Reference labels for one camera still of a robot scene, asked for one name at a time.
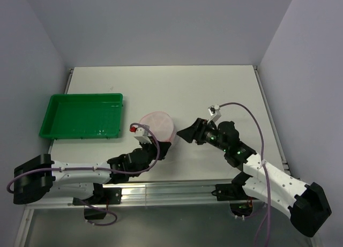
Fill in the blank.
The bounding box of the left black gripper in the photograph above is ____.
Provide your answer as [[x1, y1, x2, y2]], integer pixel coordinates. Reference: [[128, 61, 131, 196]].
[[139, 136, 171, 165]]

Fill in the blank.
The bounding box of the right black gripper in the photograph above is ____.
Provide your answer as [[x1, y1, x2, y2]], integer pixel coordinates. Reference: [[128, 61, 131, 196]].
[[177, 117, 228, 152]]

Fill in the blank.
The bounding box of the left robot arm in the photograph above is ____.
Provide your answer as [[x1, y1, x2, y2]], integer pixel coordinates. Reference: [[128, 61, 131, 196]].
[[7, 141, 172, 205]]

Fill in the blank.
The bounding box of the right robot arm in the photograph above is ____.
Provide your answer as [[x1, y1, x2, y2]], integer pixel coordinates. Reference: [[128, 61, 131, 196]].
[[177, 118, 332, 237]]

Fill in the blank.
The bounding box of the green plastic tray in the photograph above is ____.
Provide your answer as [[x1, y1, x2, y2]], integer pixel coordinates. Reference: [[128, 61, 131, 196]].
[[39, 93, 123, 140]]

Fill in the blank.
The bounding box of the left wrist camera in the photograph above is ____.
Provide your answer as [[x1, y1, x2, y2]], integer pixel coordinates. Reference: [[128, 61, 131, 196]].
[[130, 126, 152, 144]]

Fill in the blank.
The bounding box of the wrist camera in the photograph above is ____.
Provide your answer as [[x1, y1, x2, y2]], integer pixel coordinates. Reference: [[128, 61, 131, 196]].
[[130, 126, 152, 144], [207, 104, 221, 124]]

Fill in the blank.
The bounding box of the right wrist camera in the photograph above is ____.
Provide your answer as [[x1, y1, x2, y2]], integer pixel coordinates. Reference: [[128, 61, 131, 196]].
[[207, 104, 221, 124]]

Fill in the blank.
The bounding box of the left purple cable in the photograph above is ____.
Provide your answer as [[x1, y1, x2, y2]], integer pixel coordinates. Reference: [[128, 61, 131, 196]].
[[6, 122, 161, 227]]

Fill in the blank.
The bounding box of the purple cable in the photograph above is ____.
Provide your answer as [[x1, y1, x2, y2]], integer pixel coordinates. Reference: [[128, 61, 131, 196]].
[[219, 102, 271, 247], [6, 122, 161, 227]]

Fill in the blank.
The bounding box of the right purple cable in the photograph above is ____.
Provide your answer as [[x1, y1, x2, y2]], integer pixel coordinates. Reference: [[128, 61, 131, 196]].
[[219, 102, 271, 247]]

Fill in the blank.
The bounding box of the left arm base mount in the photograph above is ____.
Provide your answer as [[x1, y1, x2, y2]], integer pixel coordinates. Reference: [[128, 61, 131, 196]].
[[72, 185, 122, 225]]

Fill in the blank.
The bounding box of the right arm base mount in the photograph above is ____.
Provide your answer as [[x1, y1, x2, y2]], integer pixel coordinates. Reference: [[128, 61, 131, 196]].
[[211, 183, 253, 217]]

